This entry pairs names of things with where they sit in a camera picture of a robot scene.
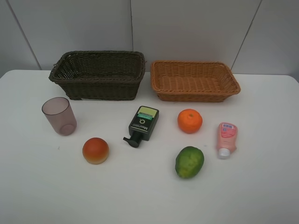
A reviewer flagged black green pump bottle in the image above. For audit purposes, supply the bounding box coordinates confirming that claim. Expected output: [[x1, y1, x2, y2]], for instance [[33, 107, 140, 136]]
[[123, 105, 159, 148]]

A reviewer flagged orange tangerine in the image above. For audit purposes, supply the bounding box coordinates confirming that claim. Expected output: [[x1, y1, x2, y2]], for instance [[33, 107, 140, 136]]
[[177, 109, 203, 134]]

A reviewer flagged green lime fruit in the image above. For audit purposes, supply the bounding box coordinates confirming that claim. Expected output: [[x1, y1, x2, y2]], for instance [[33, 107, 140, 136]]
[[175, 146, 205, 179]]

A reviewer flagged pink lotion bottle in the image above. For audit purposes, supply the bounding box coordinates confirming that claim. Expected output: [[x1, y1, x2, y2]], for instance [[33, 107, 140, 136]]
[[216, 122, 238, 159]]

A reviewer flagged translucent purple plastic cup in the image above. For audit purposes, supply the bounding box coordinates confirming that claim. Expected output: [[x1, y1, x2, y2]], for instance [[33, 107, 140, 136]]
[[42, 97, 77, 136]]

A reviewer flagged orange wicker basket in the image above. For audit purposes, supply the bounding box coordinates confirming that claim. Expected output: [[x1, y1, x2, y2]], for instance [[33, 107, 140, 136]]
[[150, 60, 241, 103]]

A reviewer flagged round brown bread bun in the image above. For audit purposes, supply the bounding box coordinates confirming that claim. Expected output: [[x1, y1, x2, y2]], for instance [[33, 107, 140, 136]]
[[82, 138, 109, 165]]

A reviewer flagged dark brown wicker basket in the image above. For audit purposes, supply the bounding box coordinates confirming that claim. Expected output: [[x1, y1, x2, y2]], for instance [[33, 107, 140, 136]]
[[49, 50, 146, 101]]

